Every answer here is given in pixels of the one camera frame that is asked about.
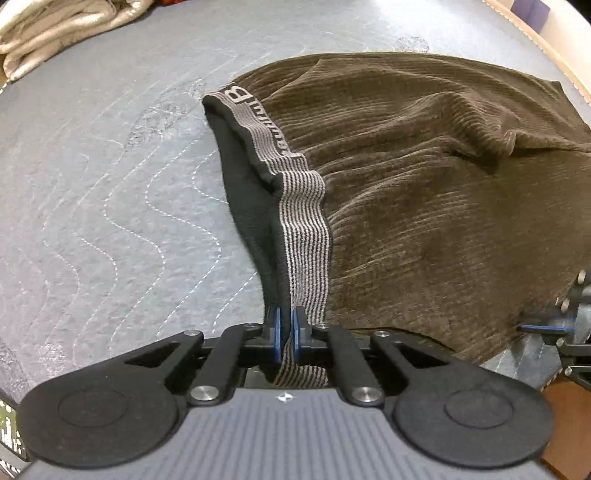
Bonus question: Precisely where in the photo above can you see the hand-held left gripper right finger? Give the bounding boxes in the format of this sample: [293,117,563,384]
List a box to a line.
[292,306,448,408]

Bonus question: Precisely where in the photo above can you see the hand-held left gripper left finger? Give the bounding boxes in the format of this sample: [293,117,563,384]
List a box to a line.
[124,307,283,408]

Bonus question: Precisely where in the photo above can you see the brown corduroy pants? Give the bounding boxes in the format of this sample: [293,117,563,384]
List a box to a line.
[203,52,591,388]

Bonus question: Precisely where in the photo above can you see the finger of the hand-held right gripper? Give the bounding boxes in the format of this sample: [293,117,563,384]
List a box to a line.
[517,270,591,393]

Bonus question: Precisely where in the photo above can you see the grey quilted mattress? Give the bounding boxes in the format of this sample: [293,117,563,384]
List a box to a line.
[0,0,591,416]

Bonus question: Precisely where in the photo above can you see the purple folded mat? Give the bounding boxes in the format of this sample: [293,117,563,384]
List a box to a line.
[512,0,550,18]

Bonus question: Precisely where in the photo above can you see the cream fleece blanket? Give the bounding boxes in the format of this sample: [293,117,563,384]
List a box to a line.
[0,0,155,83]

